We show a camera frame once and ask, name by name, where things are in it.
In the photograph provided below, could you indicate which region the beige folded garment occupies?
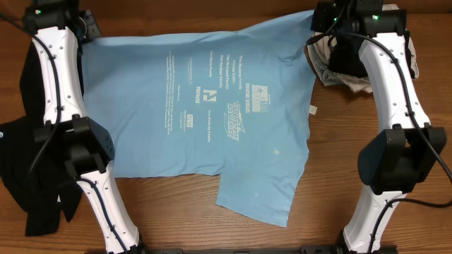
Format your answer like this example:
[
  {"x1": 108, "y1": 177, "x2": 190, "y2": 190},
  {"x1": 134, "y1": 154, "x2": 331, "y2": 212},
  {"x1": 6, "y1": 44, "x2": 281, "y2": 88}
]
[{"x1": 307, "y1": 4, "x2": 420, "y2": 95}]

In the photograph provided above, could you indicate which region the grey folded garment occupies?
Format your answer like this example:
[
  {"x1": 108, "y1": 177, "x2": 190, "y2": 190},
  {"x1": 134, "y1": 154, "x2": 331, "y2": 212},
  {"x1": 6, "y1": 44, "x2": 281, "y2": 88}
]
[{"x1": 307, "y1": 36, "x2": 343, "y2": 86}]

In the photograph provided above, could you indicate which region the light blue t-shirt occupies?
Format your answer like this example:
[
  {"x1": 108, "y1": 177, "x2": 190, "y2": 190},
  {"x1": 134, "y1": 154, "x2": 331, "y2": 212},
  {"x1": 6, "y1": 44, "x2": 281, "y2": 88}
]
[{"x1": 82, "y1": 11, "x2": 316, "y2": 227}]

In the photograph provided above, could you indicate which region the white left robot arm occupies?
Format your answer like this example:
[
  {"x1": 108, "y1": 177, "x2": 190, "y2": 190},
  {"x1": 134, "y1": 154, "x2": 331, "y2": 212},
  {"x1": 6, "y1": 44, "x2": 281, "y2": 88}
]
[{"x1": 22, "y1": 1, "x2": 145, "y2": 253}]

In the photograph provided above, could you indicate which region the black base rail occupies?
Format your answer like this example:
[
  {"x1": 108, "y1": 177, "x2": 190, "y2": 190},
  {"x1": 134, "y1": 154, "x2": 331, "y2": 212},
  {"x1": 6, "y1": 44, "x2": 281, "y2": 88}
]
[{"x1": 84, "y1": 243, "x2": 399, "y2": 254}]

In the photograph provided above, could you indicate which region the black folded garment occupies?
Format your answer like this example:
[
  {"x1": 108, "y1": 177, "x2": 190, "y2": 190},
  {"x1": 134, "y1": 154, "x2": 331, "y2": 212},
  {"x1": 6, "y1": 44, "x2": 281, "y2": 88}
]
[{"x1": 327, "y1": 28, "x2": 416, "y2": 84}]

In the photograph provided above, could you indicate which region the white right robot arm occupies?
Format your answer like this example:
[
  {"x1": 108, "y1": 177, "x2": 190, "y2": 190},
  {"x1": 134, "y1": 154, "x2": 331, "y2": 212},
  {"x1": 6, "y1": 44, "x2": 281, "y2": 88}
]
[{"x1": 301, "y1": 1, "x2": 447, "y2": 253}]

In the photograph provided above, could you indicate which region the black garment on left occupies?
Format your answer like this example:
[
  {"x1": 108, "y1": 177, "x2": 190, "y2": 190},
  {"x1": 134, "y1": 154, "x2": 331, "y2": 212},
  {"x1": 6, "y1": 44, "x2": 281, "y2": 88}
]
[{"x1": 1, "y1": 44, "x2": 82, "y2": 236}]

